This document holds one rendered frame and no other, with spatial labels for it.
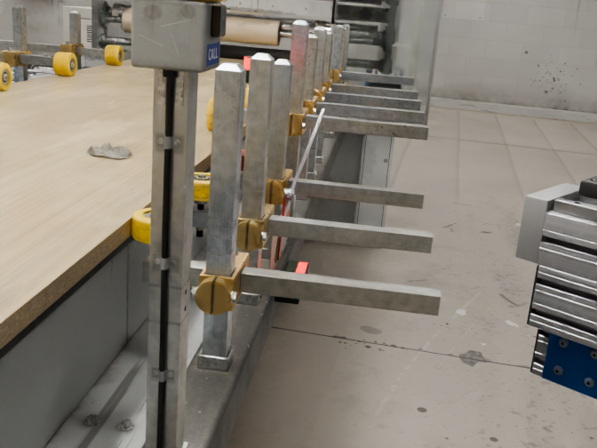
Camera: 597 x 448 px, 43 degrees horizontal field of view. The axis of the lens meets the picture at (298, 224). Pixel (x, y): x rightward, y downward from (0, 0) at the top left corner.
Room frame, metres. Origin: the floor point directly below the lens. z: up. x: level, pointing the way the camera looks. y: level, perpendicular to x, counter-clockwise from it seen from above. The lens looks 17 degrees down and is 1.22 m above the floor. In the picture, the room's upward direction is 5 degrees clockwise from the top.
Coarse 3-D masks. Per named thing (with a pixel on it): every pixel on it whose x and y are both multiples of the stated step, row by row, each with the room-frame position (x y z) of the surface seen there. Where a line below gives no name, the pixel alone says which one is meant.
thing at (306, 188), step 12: (240, 180) 1.53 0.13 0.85; (300, 180) 1.52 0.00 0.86; (312, 180) 1.53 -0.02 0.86; (300, 192) 1.51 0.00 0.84; (312, 192) 1.51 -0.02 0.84; (324, 192) 1.51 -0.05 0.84; (336, 192) 1.51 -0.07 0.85; (348, 192) 1.50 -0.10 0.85; (360, 192) 1.50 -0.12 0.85; (372, 192) 1.50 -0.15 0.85; (384, 192) 1.50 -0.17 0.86; (396, 192) 1.49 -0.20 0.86; (408, 192) 1.50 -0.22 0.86; (420, 192) 1.51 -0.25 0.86; (396, 204) 1.49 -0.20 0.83; (408, 204) 1.49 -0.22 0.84; (420, 204) 1.49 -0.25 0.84
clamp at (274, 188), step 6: (288, 174) 1.53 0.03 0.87; (270, 180) 1.46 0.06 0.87; (276, 180) 1.47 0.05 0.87; (282, 180) 1.47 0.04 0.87; (288, 180) 1.51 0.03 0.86; (270, 186) 1.45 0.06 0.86; (276, 186) 1.45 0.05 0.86; (282, 186) 1.46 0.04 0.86; (270, 192) 1.45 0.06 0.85; (276, 192) 1.45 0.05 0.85; (282, 192) 1.45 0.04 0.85; (270, 198) 1.46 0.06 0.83; (276, 198) 1.45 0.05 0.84; (282, 198) 1.45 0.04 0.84; (276, 204) 1.45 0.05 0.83
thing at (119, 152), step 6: (108, 144) 1.44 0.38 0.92; (90, 150) 1.43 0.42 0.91; (96, 150) 1.42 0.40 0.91; (102, 150) 1.42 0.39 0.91; (108, 150) 1.42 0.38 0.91; (114, 150) 1.42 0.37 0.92; (120, 150) 1.42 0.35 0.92; (126, 150) 1.45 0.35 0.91; (108, 156) 1.41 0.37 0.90; (114, 156) 1.41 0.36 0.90; (120, 156) 1.41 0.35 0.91; (126, 156) 1.42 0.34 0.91
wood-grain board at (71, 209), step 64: (128, 64) 3.20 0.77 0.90; (0, 128) 1.61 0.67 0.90; (64, 128) 1.67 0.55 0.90; (128, 128) 1.74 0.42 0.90; (0, 192) 1.11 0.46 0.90; (64, 192) 1.14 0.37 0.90; (128, 192) 1.18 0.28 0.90; (0, 256) 0.84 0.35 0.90; (64, 256) 0.86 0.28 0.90; (0, 320) 0.67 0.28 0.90
